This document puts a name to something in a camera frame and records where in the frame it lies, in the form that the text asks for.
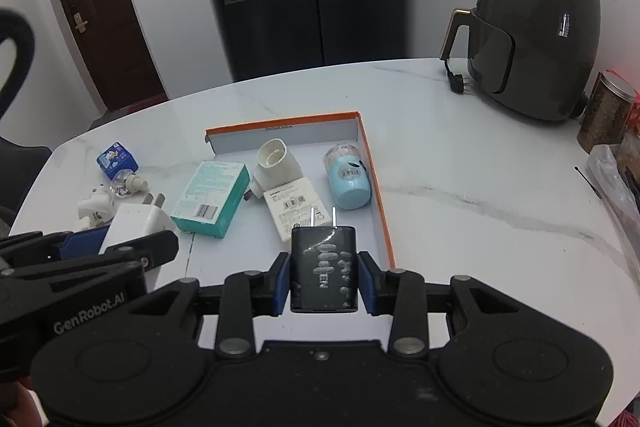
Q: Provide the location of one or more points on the clear plastic bag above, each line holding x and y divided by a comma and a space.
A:
612, 187

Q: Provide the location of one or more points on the red doormat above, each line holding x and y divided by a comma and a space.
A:
156, 97

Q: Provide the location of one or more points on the dark air fryer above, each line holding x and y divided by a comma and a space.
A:
535, 37

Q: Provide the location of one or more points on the black thin stick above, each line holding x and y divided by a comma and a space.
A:
587, 181

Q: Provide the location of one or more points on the red object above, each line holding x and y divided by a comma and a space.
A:
629, 419

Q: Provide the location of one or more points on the white charger adapter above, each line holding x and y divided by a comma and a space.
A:
137, 219

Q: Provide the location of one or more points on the brass door lock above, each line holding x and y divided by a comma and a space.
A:
78, 19

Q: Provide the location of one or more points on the black charger adapter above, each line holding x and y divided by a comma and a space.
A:
324, 272

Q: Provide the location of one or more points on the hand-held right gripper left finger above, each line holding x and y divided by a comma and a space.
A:
282, 284

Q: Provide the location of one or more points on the white plug-in device green mark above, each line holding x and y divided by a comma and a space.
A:
95, 209

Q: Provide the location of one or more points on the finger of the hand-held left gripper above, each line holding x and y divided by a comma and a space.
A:
150, 248
82, 241

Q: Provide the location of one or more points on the white cardboard tray orange rim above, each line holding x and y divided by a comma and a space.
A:
320, 132

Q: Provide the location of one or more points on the white plug-in vaporizer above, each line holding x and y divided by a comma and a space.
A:
277, 164

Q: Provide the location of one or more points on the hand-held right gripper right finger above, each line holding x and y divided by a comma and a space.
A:
367, 284

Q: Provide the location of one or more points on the light blue toothpick holder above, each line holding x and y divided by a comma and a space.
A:
350, 187

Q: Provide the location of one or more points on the red package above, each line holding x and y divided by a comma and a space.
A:
633, 114

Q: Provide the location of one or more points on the black office chair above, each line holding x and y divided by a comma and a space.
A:
20, 167

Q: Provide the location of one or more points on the teal cardboard box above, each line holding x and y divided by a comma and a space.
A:
212, 194

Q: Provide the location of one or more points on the clear jar brown contents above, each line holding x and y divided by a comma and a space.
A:
602, 114

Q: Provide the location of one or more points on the small white labelled box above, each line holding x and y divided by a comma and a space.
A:
290, 207

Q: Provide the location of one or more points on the blue mosquito repellent box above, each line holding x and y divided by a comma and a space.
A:
116, 158

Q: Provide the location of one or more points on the brown wooden door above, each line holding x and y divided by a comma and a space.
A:
100, 7

